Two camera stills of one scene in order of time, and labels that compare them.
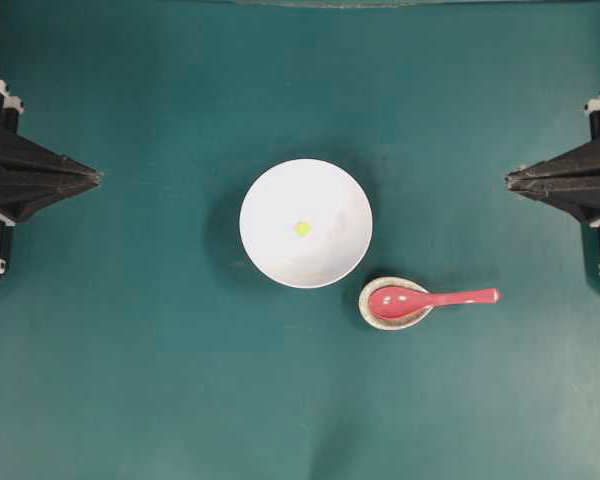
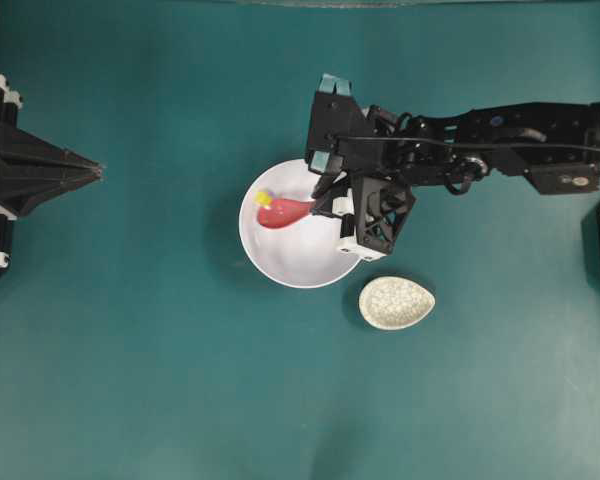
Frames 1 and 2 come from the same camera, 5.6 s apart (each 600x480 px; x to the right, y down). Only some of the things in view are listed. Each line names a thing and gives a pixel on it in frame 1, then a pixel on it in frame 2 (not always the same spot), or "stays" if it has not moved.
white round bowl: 306,223 stays
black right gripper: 584,180 → 362,176
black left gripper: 18,176 stays
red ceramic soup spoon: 398,302 → 283,211
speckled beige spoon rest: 383,324 stays
